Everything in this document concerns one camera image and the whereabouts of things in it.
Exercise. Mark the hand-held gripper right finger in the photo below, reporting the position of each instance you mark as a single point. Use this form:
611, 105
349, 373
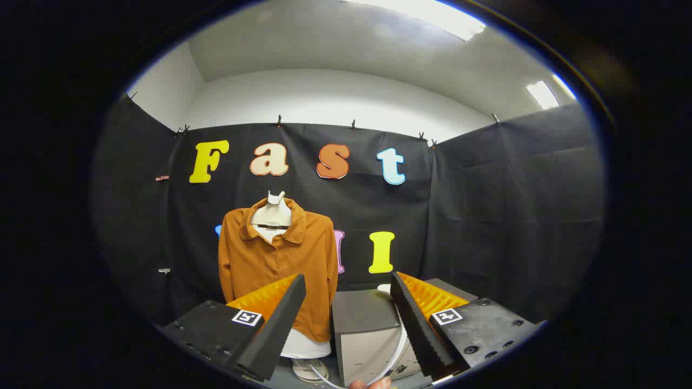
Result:
421, 335

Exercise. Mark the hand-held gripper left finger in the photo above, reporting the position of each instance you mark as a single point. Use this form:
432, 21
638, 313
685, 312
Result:
270, 340

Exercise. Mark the orange button-up shirt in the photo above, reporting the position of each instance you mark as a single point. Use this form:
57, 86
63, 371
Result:
254, 259

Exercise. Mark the grey top white cabinet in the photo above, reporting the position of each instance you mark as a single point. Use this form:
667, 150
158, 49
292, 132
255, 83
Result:
365, 310

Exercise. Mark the white mannequin torso stand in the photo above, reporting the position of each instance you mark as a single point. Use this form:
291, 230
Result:
273, 216

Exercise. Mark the black backdrop cloth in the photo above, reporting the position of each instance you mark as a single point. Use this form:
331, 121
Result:
513, 216

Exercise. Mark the small ceiling light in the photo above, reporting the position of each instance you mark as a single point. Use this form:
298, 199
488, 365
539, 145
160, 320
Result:
564, 86
542, 94

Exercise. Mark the long ceiling light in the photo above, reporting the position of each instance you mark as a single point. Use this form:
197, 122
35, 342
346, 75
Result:
427, 16

